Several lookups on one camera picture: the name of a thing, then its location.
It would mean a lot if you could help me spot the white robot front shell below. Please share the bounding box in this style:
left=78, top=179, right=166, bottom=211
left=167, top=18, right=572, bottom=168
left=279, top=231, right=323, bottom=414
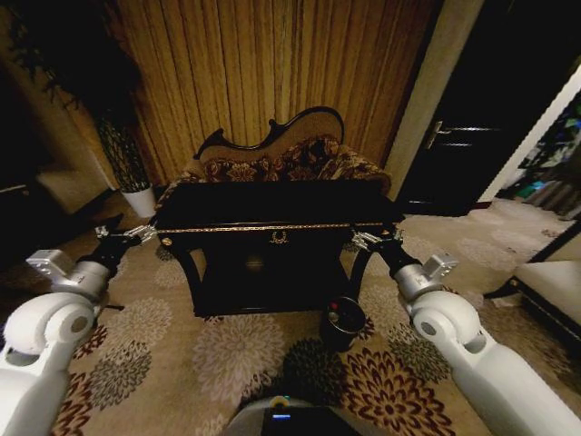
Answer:
left=221, top=393, right=365, bottom=436

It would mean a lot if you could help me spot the white plant pot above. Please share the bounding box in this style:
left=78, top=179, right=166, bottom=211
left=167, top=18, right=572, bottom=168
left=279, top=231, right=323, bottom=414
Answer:
left=121, top=183, right=157, bottom=220

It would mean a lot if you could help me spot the golden pleated curtain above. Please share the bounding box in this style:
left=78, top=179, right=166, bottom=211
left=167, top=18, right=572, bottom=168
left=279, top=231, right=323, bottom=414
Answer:
left=113, top=0, right=438, bottom=188

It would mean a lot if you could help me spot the silver door handle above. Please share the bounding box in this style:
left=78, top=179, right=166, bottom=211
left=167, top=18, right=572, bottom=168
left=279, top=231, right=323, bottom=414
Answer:
left=426, top=121, right=453, bottom=149

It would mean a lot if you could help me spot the ornate floral chaise sofa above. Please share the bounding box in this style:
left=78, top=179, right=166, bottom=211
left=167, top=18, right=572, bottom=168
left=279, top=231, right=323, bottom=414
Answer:
left=179, top=105, right=394, bottom=197

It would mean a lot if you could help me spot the dark wooden door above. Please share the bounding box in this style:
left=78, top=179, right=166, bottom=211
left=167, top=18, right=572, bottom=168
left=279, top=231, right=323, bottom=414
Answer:
left=398, top=0, right=581, bottom=218

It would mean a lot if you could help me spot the tall dark leafy plant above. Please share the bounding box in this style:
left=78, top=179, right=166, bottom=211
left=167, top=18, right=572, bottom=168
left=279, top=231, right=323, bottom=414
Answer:
left=6, top=0, right=152, bottom=193

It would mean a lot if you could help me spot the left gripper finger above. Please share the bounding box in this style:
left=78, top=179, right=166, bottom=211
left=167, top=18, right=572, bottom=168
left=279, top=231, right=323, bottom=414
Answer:
left=94, top=213, right=124, bottom=241
left=122, top=223, right=159, bottom=245

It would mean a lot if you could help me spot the black table with gold trim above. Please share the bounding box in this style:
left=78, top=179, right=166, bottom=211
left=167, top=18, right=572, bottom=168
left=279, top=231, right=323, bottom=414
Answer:
left=153, top=180, right=406, bottom=319

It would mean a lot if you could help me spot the pale sofa with dark frame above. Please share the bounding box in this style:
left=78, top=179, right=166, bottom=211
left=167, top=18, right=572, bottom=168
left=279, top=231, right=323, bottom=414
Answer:
left=482, top=258, right=581, bottom=364

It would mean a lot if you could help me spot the black round trash bin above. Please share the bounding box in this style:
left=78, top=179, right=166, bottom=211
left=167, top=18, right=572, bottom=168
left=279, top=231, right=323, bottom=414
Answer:
left=320, top=296, right=365, bottom=352

